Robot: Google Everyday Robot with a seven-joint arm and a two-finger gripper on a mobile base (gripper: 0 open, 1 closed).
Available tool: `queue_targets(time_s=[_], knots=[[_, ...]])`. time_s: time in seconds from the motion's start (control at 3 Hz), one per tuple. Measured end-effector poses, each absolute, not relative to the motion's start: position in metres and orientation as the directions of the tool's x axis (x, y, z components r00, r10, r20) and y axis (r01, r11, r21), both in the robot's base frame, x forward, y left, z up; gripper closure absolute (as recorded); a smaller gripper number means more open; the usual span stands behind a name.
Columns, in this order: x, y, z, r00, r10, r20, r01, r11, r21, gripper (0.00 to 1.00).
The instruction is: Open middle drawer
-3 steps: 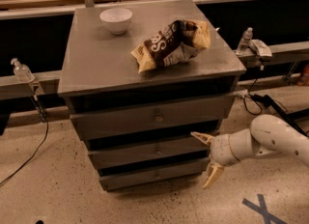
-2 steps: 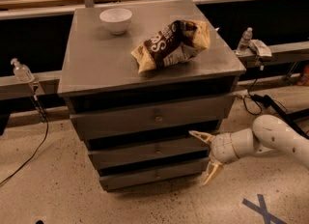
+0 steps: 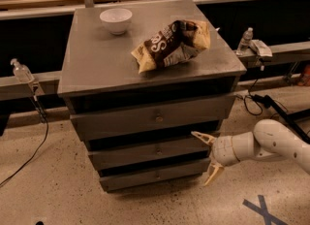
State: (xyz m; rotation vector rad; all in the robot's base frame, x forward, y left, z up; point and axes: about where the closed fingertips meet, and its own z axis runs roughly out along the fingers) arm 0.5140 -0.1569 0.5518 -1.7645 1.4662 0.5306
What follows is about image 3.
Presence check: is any black cable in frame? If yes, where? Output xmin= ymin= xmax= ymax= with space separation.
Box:
xmin=242 ymin=63 xmax=269 ymax=117
xmin=0 ymin=86 xmax=50 ymax=188

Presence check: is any grey metal rail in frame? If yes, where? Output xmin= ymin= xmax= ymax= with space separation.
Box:
xmin=0 ymin=41 xmax=310 ymax=101

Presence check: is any grey drawer cabinet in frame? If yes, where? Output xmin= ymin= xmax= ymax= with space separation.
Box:
xmin=57 ymin=1 xmax=246 ymax=178

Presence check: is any blue tape cross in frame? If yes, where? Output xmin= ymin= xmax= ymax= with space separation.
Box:
xmin=242 ymin=195 xmax=288 ymax=225

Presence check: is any grey top drawer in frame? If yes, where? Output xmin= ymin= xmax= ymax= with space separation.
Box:
xmin=71 ymin=94 xmax=234 ymax=141

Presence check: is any black stand leg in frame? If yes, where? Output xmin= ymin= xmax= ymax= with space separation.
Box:
xmin=252 ymin=94 xmax=310 ymax=144

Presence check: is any grey drawer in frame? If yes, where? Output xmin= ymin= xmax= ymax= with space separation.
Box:
xmin=88 ymin=135 xmax=210 ymax=171
xmin=71 ymin=94 xmax=234 ymax=141
xmin=100 ymin=158 xmax=210 ymax=192

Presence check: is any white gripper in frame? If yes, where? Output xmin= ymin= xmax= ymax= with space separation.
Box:
xmin=191 ymin=131 xmax=239 ymax=186

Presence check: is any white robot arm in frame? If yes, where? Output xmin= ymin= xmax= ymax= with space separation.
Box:
xmin=191 ymin=119 xmax=310 ymax=186

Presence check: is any clear sanitizer pump bottle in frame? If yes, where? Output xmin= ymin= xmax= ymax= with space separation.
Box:
xmin=11 ymin=58 xmax=35 ymax=83

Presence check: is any grey bottom drawer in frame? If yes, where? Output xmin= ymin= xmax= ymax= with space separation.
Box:
xmin=100 ymin=158 xmax=210 ymax=192

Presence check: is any black cable on left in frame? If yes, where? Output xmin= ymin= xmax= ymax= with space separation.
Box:
xmin=0 ymin=86 xmax=50 ymax=188

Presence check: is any brown yellow chip bag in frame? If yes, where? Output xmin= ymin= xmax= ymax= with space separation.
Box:
xmin=131 ymin=19 xmax=210 ymax=73

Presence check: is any clear plastic water bottle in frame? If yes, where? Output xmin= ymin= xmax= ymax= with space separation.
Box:
xmin=236 ymin=27 xmax=253 ymax=55

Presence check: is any white ceramic bowl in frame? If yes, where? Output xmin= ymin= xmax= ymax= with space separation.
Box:
xmin=100 ymin=8 xmax=133 ymax=35

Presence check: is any black cable on right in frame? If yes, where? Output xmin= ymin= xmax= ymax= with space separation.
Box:
xmin=242 ymin=63 xmax=269 ymax=117

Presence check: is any folded white paper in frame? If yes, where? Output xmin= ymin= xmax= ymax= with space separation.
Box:
xmin=250 ymin=40 xmax=272 ymax=57

